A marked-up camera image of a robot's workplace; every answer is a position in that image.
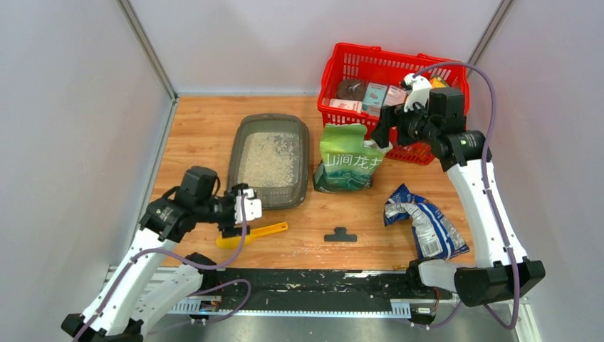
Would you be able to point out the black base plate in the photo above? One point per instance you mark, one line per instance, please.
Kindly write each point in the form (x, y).
(316, 292)

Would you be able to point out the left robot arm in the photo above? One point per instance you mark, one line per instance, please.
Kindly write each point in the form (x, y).
(162, 227)

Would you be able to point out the brown round item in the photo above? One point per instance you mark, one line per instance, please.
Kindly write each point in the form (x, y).
(351, 89)

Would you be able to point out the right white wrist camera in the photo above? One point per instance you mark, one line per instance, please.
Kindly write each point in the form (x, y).
(417, 89)

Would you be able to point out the pink flat box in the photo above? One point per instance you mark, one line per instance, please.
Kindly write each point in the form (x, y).
(351, 105)

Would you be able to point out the red shopping basket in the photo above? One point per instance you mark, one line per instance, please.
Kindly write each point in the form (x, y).
(371, 64)

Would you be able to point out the blue crumpled bag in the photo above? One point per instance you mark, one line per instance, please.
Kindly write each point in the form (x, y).
(433, 233)

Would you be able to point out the teal small box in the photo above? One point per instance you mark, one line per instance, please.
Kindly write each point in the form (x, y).
(373, 99)

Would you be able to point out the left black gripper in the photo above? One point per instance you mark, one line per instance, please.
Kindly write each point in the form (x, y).
(228, 229)

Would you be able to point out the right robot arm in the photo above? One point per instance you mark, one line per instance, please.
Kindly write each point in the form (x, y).
(502, 269)

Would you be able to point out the grey litter box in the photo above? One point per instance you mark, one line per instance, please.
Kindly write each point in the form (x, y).
(271, 154)

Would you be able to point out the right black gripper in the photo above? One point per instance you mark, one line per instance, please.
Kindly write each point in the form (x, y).
(389, 117)

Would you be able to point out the aluminium rail frame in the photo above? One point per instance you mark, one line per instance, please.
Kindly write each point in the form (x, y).
(168, 286)

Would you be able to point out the yellow plastic scoop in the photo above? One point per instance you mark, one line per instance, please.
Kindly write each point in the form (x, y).
(232, 241)

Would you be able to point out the pink grey box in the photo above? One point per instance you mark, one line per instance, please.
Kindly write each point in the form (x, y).
(394, 96)

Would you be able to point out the orange box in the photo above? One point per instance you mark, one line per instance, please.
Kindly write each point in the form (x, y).
(438, 82)

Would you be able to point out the black bag clip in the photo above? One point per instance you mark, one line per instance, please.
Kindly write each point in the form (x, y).
(340, 235)

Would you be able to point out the green litter bag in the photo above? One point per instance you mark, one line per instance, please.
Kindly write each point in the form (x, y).
(348, 159)

